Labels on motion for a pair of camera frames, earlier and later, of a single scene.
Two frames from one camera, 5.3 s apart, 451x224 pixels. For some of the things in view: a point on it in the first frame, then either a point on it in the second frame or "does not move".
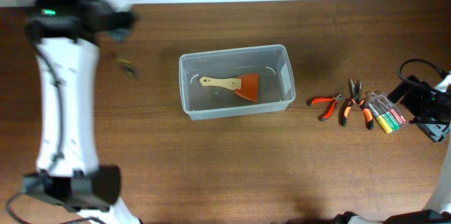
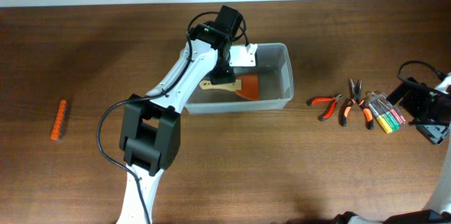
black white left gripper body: x=121 y=22 → x=223 y=72
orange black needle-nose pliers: x=355 y=89 does not move
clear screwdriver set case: x=387 y=115 does not move
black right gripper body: x=428 y=110 does not move
